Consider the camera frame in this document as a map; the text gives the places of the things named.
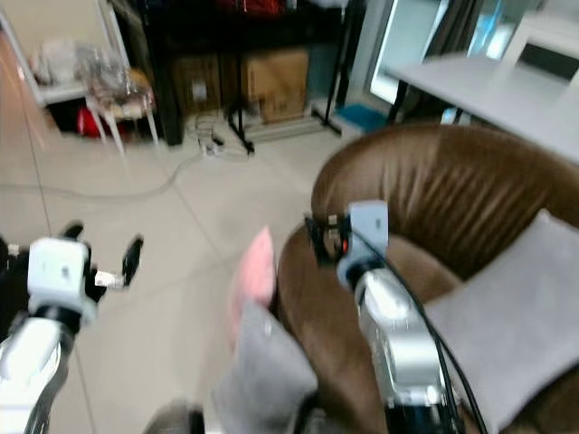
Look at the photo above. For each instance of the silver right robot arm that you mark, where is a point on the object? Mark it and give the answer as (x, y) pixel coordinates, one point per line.
(403, 353)

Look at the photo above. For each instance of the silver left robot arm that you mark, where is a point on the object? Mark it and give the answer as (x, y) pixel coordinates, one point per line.
(32, 371)

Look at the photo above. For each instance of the pink pillow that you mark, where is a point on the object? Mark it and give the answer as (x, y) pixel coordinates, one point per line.
(255, 276)

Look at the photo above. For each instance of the brown leather sofa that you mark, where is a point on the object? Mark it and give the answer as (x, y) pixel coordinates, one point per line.
(443, 185)

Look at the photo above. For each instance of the red object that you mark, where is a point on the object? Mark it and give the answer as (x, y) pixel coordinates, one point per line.
(92, 123)

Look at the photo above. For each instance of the blue box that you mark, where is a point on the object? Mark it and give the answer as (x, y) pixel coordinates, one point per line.
(360, 117)

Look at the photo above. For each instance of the white power strip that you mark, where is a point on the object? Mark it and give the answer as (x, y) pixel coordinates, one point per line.
(213, 143)

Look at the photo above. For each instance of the white stool with clutter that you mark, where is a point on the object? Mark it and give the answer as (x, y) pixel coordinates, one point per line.
(119, 95)

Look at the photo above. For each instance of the grey robot leg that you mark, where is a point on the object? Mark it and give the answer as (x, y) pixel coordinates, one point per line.
(174, 419)

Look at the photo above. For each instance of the light cardboard box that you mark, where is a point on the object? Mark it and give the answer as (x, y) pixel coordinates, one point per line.
(276, 86)

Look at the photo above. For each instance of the white plastic bag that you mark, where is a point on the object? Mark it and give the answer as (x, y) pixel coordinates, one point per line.
(57, 61)

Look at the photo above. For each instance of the dark cardboard box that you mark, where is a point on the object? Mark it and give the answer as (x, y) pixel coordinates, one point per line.
(197, 87)

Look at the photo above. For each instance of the white framed mirror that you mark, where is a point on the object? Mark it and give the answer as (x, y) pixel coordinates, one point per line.
(403, 45)

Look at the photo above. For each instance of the white framed board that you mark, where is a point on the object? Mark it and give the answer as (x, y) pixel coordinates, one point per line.
(54, 20)

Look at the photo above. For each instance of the black shelf rack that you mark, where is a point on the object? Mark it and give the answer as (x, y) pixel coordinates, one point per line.
(167, 36)

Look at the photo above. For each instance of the white table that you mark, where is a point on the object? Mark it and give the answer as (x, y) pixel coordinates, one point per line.
(488, 90)

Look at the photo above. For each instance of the white chair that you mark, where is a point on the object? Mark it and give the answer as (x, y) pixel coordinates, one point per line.
(534, 32)

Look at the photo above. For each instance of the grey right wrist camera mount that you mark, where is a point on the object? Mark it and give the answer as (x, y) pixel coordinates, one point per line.
(366, 228)

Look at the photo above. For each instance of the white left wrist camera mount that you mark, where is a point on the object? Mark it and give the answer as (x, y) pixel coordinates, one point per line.
(59, 271)

